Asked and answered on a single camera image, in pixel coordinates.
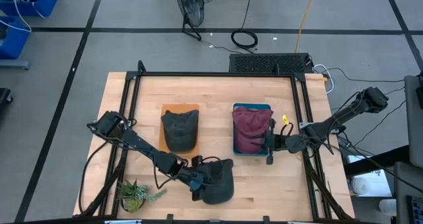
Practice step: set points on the white roll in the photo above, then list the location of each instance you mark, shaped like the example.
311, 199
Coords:
361, 185

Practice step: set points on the dark grey baseball cap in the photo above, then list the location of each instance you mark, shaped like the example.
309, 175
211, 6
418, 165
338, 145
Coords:
221, 184
180, 131

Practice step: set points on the green potted succulent plant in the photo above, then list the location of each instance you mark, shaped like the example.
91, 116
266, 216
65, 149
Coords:
133, 197

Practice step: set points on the black frame bracket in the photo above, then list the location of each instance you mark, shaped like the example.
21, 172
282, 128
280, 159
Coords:
141, 66

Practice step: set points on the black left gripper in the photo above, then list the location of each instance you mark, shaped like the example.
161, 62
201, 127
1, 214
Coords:
195, 181

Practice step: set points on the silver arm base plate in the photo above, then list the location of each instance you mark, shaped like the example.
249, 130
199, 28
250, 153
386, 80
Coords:
304, 125

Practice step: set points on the black floor fan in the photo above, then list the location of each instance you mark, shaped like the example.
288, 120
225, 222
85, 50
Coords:
191, 6

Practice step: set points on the black aluminium table frame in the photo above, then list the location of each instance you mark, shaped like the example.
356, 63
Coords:
215, 74

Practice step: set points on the black perforated equipment box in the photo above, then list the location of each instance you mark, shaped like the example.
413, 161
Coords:
264, 63

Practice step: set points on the grey machine cabinet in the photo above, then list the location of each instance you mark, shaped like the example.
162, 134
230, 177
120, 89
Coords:
408, 191

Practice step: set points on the black floor beam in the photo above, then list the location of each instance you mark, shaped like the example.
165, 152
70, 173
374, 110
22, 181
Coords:
376, 161

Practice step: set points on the blue plastic bin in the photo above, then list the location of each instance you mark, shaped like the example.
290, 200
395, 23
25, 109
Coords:
252, 105

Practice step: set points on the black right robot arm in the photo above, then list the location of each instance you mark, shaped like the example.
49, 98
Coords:
330, 126

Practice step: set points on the black equipment foot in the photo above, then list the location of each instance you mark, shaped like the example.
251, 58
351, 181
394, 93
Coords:
4, 96

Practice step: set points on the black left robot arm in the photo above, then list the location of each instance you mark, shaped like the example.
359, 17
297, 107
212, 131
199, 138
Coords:
138, 144

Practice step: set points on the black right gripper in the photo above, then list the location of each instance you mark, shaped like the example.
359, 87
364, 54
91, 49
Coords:
281, 142

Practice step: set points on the maroon baseball cap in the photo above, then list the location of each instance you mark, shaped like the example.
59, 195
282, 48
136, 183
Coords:
249, 134
239, 110

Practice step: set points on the translucent orange plastic bin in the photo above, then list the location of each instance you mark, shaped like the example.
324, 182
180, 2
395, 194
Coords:
178, 107

